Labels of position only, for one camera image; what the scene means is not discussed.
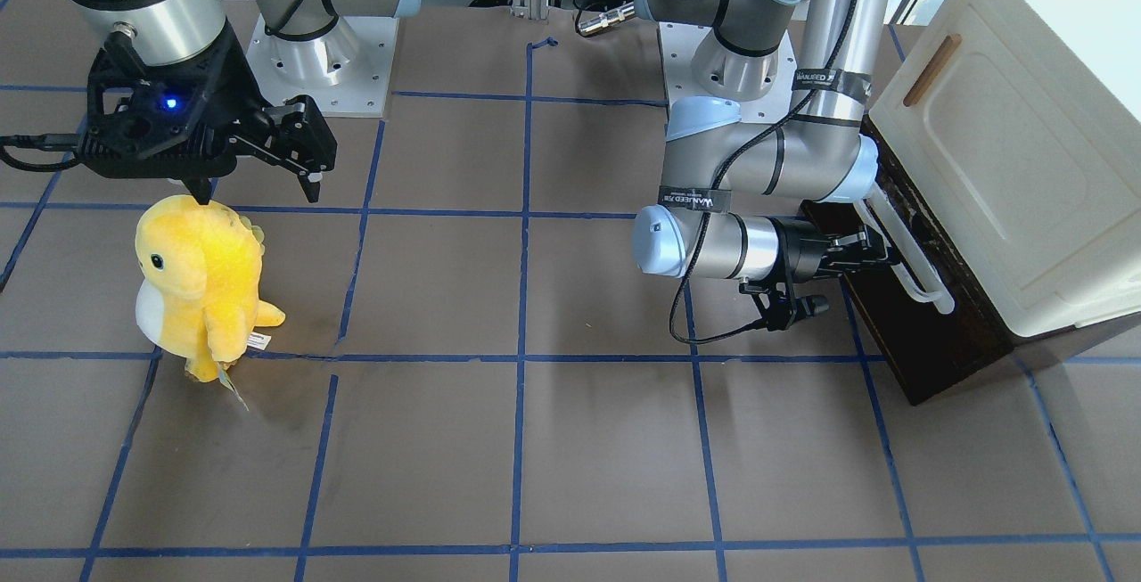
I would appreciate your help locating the wooden drawer with white handle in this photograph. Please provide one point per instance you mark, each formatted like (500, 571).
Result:
(915, 271)

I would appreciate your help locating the yellow plush dinosaur toy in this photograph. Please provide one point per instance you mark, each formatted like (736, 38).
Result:
(199, 299)

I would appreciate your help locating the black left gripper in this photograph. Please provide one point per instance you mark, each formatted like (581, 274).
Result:
(805, 250)

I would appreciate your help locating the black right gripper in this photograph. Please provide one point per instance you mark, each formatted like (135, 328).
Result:
(239, 83)

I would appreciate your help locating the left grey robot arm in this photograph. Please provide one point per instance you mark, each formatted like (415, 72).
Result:
(814, 152)

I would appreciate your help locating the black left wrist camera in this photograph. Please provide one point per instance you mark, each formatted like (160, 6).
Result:
(778, 310)

